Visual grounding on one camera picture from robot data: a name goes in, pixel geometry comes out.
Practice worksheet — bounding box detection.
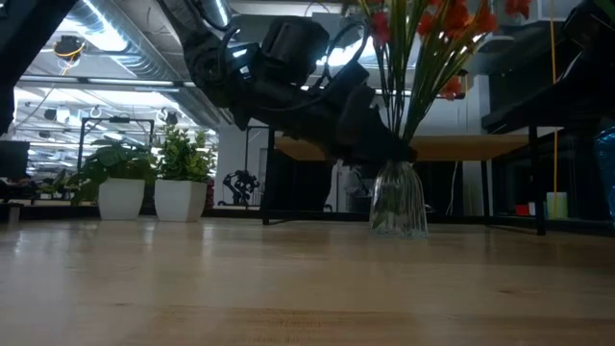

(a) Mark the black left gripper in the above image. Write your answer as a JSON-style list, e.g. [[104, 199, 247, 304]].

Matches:
[[230, 62, 418, 165]]

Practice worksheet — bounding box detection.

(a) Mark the clear ribbed glass vase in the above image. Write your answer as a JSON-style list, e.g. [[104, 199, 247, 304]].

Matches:
[[368, 161, 430, 240]]

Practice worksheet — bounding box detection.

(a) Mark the blue glass vase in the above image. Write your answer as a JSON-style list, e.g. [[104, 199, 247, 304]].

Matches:
[[593, 125, 615, 230]]

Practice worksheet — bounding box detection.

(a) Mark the orange artificial flower bunch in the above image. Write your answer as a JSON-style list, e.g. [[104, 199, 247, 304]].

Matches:
[[403, 0, 534, 145]]

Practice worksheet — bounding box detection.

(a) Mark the small-leaf plant in white pot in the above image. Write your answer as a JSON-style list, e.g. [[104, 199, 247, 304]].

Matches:
[[153, 123, 218, 224]]

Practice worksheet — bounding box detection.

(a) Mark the broad-leaf plant in white pot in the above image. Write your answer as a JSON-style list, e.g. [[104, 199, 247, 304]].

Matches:
[[65, 137, 158, 222]]

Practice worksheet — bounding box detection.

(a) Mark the dark monitor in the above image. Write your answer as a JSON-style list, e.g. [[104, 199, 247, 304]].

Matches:
[[0, 139, 31, 180]]

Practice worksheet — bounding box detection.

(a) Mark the wooden shelf with black frame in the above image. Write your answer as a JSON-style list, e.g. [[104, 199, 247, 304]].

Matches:
[[261, 125, 549, 236]]

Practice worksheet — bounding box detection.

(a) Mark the white hanging cable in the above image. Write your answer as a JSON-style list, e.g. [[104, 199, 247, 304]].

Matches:
[[445, 161, 458, 216]]

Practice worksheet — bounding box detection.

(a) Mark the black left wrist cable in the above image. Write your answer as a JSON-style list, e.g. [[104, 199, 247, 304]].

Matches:
[[324, 21, 372, 92]]

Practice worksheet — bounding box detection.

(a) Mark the black metal frame stand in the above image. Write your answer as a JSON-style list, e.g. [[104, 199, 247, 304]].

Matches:
[[76, 116, 156, 169]]

